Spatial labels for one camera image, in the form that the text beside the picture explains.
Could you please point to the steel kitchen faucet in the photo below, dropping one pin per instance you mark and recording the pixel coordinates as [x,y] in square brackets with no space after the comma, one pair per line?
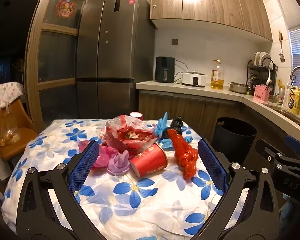
[298,68]

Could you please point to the colourful flower door sticker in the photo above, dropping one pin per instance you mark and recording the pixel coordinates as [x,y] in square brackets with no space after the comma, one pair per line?
[66,7]

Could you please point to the clear plastic food bag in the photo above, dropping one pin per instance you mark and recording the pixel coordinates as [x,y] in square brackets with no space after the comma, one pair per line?
[8,135]

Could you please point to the wooden glass door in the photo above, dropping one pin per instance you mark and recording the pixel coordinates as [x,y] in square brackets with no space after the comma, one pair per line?
[57,52]

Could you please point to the white rice cooker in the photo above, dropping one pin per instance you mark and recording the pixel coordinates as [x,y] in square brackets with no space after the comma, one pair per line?
[193,80]

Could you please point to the beer can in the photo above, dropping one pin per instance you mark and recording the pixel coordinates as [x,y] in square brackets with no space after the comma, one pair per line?
[280,97]

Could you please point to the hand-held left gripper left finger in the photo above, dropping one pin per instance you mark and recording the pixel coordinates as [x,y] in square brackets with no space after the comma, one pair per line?
[83,165]

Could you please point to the stone kitchen countertop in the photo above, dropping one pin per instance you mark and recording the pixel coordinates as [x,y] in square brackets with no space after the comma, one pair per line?
[180,88]

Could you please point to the pink utensil holder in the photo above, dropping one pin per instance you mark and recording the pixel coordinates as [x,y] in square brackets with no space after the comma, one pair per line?
[261,96]

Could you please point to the yellow detergent bottle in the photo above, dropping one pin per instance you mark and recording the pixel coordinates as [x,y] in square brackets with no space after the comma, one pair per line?
[297,97]

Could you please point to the black plastic bag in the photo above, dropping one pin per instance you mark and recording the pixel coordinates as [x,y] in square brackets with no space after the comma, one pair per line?
[176,125]

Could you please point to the black air fryer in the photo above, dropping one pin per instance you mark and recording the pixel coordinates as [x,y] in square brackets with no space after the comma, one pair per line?
[165,68]

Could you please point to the wooden base cabinets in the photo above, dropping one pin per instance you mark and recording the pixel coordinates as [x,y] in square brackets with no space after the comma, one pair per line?
[177,107]

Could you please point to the steel bowl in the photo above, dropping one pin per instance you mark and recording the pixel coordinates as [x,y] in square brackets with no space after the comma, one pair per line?
[238,87]

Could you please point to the orange chair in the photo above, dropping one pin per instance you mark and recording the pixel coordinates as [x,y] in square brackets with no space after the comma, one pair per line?
[17,151]

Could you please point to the polka dot cloth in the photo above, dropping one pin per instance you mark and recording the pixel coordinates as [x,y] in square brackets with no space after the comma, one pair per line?
[5,92]

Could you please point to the white plastic spoon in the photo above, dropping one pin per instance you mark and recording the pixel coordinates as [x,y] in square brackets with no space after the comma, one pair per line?
[268,76]

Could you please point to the pink plastic bag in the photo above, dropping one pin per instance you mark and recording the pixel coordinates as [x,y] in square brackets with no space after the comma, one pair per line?
[102,158]

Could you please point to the black dish rack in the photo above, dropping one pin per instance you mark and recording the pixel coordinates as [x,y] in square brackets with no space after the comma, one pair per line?
[260,68]

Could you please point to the hanging metal spatula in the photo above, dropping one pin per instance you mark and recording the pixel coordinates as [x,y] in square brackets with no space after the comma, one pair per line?
[282,57]

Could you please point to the dark wall outlet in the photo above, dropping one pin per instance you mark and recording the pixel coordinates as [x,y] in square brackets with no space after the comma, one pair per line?
[174,41]

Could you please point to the blue floral tablecloth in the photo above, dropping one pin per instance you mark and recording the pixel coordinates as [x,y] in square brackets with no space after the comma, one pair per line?
[140,205]

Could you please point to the white plastic bottle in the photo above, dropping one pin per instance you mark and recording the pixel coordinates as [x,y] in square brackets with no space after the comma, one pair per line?
[285,95]

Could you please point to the black trash bin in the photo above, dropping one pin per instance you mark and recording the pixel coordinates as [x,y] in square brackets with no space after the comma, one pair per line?
[230,135]

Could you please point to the red paper cup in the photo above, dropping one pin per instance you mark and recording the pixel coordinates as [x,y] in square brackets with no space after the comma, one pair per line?
[137,115]
[150,161]

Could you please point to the light blue cloth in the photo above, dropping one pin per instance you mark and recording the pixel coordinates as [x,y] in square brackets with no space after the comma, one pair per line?
[287,210]

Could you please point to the white plate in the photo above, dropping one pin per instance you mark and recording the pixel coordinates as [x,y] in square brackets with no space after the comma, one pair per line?
[265,56]
[255,57]

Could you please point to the steel sink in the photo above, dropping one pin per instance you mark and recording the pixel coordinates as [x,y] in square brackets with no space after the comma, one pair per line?
[287,112]

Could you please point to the wooden wall cabinet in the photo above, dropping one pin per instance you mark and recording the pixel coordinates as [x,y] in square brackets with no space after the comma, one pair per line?
[215,5]

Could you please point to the blue plastic bag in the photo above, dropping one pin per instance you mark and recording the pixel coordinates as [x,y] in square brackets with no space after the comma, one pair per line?
[162,126]

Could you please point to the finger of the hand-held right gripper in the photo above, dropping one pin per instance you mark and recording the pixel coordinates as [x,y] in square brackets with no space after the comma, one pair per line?
[267,155]
[296,145]

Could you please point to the red and white plastic bag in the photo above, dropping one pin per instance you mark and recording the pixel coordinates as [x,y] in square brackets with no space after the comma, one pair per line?
[122,135]

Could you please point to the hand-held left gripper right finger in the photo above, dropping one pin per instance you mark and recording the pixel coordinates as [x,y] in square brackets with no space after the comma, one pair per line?
[212,165]

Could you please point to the cooking oil bottle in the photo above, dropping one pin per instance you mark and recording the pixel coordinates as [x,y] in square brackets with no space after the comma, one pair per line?
[217,82]

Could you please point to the yellow kitchen brush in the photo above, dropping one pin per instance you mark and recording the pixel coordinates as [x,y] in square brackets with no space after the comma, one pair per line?
[280,83]

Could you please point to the purple plastic bag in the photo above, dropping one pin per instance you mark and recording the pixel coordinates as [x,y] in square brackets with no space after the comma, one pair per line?
[118,163]

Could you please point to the grey refrigerator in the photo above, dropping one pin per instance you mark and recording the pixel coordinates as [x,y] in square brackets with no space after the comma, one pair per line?
[110,55]

